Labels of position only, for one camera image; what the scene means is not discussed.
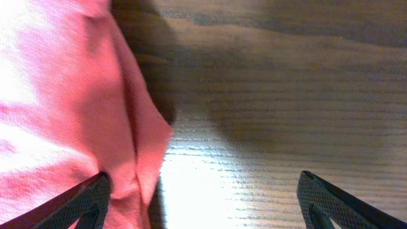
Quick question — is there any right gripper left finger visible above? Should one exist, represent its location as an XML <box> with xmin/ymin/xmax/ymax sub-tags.
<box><xmin>1</xmin><ymin>172</ymin><xmax>111</xmax><ymax>229</ymax></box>

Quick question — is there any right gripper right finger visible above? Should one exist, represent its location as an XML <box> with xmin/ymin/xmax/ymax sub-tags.
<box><xmin>296</xmin><ymin>170</ymin><xmax>406</xmax><ymax>229</ymax></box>

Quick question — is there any red soccer t-shirt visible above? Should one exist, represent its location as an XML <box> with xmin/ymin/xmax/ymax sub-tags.
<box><xmin>1</xmin><ymin>1</ymin><xmax>171</xmax><ymax>228</ymax></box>

